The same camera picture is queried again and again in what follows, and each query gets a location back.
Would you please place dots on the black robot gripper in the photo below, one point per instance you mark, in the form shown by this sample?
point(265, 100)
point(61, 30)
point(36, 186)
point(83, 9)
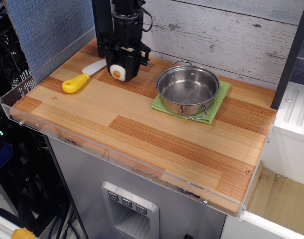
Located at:
point(126, 43)

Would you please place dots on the plush sushi roll toy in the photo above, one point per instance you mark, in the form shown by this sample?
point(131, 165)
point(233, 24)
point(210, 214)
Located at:
point(118, 69)

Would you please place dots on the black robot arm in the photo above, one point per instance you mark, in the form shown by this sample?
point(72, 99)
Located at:
point(127, 8)

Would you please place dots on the stainless steel pot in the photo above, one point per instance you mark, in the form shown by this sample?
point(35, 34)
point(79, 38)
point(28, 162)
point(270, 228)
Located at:
point(185, 83)

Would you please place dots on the blue fabric panel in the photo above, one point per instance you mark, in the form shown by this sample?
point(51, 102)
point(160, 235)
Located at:
point(50, 31)

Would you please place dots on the green cloth mat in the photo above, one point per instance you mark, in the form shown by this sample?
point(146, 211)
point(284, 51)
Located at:
point(204, 112)

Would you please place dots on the clear acrylic table guard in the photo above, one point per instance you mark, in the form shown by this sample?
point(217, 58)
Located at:
point(114, 121)

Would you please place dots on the black plastic crate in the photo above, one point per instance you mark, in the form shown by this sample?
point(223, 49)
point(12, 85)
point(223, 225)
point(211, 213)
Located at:
point(13, 64)

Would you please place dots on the silver toy fridge dispenser cabinet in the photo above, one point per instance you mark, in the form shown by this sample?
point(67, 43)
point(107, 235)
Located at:
point(116, 201)

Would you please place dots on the white toy sink counter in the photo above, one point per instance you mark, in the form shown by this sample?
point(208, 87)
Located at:
point(276, 208)

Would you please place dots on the black vertical post left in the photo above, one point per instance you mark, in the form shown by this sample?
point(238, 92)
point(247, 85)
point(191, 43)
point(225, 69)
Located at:
point(103, 23)

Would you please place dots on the black vertical post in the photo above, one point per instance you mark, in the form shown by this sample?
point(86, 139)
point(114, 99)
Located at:
point(289, 64)
point(103, 23)

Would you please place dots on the yellow handled toy knife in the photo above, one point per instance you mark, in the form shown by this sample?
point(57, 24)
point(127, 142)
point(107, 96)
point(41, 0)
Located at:
point(74, 84)

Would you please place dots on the black vertical post right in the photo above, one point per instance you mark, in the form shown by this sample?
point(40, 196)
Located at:
point(289, 64)

